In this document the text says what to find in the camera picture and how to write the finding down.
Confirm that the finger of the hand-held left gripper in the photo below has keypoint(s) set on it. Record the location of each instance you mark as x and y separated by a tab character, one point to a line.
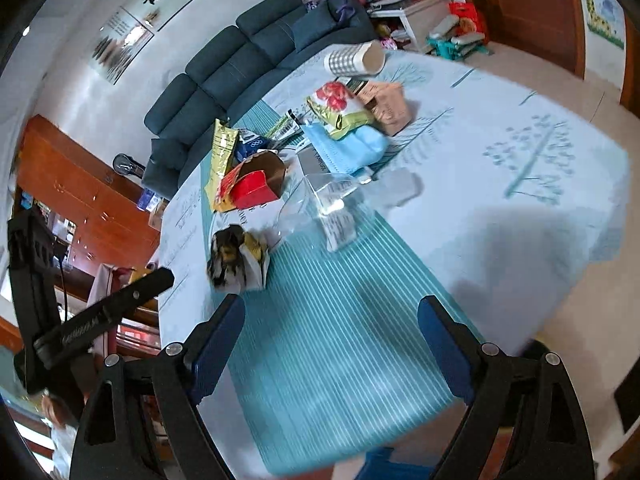
145	287

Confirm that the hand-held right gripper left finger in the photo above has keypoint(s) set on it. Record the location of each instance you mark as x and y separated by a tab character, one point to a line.
220	345

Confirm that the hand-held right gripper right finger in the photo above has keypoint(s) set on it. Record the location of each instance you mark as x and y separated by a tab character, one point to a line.
445	347

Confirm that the blue face mask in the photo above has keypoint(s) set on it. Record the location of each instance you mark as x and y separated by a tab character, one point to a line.
350	152

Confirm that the tomato print snack packet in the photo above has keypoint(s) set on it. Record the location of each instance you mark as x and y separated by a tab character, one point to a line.
335	105

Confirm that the chair with white cloth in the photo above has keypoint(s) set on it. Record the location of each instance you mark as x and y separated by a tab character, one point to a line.
102	285

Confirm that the small cardboard box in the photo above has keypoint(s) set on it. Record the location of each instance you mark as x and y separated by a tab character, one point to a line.
152	207

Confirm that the crumpled black and white wrapper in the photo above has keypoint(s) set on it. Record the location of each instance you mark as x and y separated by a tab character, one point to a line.
235	260

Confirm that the wooden cabinet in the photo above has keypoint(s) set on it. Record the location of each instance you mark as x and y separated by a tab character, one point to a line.
75	185

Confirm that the black fan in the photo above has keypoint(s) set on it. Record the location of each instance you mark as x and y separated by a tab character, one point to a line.
125	165

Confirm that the blue plastic object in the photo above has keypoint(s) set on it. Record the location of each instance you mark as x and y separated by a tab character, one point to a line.
400	465

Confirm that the gold snack packet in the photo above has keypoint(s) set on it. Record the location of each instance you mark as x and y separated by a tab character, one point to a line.
222	160

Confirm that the red and brown paper carton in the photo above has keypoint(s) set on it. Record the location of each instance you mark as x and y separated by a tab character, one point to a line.
255	185

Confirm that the blue and white packet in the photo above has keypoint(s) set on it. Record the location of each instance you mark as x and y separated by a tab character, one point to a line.
250	145

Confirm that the clear plastic box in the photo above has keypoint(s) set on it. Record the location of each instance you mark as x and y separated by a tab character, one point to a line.
325	200

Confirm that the tree print tablecloth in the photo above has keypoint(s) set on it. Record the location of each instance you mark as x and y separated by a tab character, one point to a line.
475	160

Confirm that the grey flat packet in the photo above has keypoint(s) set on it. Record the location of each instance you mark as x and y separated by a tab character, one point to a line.
315	160

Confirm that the green and black wrapper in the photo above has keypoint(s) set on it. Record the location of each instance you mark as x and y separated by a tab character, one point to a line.
282	127

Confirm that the dark blue sofa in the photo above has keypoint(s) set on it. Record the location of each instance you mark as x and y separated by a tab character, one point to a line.
225	75

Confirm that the brown and green paper bag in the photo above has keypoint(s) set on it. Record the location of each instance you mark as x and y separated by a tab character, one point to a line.
390	110

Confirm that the teal stepper machine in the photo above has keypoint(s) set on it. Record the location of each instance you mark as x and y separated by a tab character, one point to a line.
455	45

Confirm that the grey checked paper cup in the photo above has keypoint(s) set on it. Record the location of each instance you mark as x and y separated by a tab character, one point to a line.
345	57

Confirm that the dark blue cushion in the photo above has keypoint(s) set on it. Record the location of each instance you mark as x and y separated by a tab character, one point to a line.
315	30

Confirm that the pink patterned bag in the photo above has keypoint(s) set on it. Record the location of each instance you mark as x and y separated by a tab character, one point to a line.
387	35

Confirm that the red gift bag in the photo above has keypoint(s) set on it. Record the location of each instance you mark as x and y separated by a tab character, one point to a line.
467	17

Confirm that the white side table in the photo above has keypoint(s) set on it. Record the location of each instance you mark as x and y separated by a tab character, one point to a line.
420	15

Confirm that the purple ribbon bag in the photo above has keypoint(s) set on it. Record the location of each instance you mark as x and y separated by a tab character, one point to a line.
342	7

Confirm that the wooden door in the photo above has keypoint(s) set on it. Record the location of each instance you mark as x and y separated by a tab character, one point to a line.
525	10

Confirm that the glass framed wall picture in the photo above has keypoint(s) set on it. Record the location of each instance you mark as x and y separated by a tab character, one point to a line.
120	45

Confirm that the colourful wall chart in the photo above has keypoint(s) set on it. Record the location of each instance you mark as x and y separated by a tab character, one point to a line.
602	10

